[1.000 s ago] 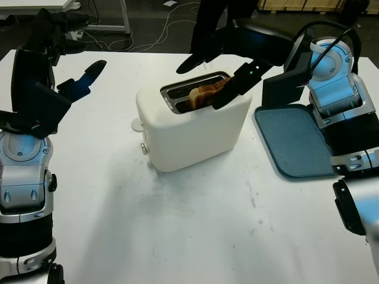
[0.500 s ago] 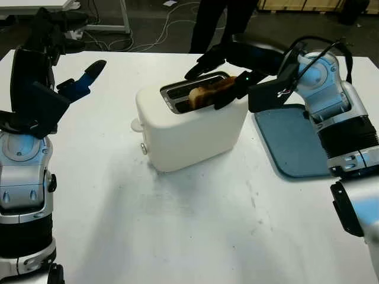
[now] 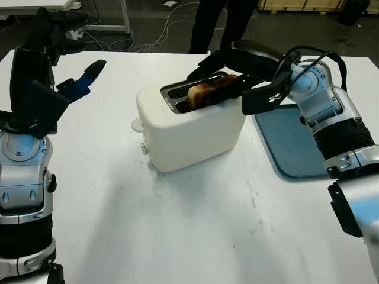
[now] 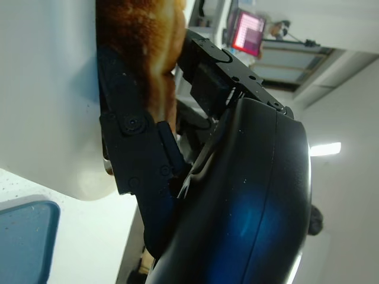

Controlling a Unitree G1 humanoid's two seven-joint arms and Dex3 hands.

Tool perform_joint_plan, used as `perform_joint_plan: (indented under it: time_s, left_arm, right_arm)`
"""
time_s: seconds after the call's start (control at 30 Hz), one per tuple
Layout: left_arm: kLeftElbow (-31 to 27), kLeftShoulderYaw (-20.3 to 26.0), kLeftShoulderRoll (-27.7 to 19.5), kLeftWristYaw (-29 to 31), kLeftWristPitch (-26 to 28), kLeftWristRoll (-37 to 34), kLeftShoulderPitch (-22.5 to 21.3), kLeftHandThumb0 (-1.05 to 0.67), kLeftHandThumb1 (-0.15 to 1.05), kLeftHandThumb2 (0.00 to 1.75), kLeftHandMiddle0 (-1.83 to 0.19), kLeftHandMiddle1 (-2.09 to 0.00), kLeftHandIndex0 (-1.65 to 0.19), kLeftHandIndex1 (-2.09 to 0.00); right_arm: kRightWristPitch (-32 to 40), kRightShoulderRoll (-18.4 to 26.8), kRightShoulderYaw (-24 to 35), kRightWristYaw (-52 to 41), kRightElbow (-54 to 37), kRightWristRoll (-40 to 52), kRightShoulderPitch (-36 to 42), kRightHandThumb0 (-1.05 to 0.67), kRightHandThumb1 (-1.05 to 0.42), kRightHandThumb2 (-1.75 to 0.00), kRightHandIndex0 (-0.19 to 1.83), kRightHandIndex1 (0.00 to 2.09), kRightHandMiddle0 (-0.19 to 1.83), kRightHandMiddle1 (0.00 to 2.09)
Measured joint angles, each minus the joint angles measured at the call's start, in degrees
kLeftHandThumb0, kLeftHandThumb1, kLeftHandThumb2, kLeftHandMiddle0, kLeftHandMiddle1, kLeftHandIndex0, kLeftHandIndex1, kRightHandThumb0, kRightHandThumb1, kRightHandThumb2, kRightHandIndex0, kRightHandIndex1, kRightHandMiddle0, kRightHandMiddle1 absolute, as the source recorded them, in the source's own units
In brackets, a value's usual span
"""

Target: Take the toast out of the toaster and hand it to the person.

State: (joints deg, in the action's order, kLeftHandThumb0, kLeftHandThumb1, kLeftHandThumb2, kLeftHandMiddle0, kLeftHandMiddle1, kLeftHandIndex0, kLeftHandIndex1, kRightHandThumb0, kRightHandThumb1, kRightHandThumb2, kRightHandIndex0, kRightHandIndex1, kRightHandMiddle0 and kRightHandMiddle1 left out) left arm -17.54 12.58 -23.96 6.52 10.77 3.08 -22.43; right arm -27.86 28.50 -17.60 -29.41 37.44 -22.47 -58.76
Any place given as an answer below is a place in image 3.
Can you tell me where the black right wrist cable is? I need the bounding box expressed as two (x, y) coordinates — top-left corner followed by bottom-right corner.
(278, 46), (349, 92)

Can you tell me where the white floor cable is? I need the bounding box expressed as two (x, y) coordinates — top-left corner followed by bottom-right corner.
(85, 5), (202, 53)

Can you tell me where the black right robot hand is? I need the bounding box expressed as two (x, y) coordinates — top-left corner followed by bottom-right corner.
(185, 40), (287, 106)

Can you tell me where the wooden crate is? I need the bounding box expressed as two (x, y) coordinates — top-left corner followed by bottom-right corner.
(257, 0), (379, 14)

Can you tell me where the browned toast slice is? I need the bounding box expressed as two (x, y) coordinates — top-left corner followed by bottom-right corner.
(187, 73), (239, 108)

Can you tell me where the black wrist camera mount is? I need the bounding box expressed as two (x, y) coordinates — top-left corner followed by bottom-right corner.
(241, 70), (293, 117)
(21, 79), (72, 140)

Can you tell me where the white two-slot toaster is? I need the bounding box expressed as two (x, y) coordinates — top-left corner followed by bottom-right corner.
(131, 70), (254, 173)

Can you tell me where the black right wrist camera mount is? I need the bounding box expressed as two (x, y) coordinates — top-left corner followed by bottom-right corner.
(241, 70), (293, 117)

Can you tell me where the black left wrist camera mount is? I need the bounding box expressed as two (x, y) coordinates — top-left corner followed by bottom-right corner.
(21, 79), (72, 140)

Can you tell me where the white desk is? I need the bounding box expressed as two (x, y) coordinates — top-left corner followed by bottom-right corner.
(0, 0), (133, 39)

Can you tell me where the black bag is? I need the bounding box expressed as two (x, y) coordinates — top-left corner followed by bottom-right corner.
(337, 0), (370, 26)

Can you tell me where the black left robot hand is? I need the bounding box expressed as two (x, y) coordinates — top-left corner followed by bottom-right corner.
(8, 7), (107, 119)

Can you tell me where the blue plastic tray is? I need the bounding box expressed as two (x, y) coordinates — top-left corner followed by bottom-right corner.
(254, 103), (330, 180)

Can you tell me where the person in dark trousers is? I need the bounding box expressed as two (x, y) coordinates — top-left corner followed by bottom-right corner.
(188, 0), (257, 54)

